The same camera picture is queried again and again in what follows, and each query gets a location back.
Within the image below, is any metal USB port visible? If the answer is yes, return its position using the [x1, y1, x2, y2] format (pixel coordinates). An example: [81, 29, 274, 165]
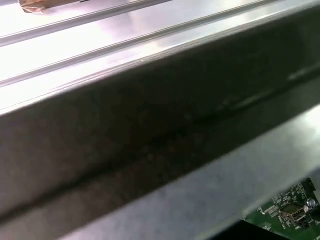
[278, 204, 308, 224]

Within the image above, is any black open PC case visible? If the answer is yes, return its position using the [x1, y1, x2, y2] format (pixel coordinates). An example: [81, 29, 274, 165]
[0, 3, 320, 240]

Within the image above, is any green motherboard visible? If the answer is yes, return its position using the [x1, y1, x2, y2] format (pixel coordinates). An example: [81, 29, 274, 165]
[239, 176, 320, 240]

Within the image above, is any brown base plate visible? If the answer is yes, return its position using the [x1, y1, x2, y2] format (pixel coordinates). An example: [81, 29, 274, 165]
[18, 0, 84, 15]

